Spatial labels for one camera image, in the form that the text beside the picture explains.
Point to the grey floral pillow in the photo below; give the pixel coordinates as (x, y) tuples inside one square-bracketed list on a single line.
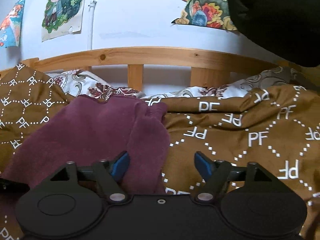
[(274, 77)]

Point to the maroon knit garment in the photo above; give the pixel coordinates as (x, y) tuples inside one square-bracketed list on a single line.
[(86, 131)]

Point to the orange blue wall poster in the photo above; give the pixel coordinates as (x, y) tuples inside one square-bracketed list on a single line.
[(11, 26)]

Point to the white floral pillow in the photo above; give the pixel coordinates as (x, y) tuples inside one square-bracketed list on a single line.
[(82, 82)]

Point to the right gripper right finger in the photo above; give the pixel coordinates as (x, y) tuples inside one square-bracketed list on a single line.
[(214, 173)]

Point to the colourful dark wall poster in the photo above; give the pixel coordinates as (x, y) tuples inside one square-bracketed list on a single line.
[(206, 13)]

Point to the brown PF patterned duvet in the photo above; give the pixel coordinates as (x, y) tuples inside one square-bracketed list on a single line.
[(277, 127)]

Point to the wooden bed headboard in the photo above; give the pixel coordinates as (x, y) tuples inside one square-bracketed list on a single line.
[(208, 68)]

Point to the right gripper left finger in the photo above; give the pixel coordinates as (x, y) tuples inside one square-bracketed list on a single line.
[(108, 175)]

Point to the green anime wall poster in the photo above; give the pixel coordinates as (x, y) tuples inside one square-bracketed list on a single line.
[(62, 17)]

